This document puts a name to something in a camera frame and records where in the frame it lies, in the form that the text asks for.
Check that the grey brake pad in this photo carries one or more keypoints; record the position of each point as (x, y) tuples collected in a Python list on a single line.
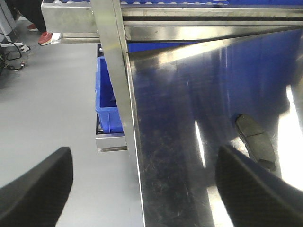
[(256, 141)]

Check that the person red shoe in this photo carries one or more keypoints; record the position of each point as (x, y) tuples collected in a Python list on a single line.
[(45, 38)]

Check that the white power strip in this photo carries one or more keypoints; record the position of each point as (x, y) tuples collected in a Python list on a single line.
[(21, 46)]

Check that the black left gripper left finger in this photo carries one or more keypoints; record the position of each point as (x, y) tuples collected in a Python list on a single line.
[(37, 198)]

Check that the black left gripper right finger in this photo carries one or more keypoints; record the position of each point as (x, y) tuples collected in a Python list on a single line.
[(254, 197)]

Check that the lower blue plastic bin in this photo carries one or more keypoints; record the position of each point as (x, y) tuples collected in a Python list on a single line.
[(105, 102)]

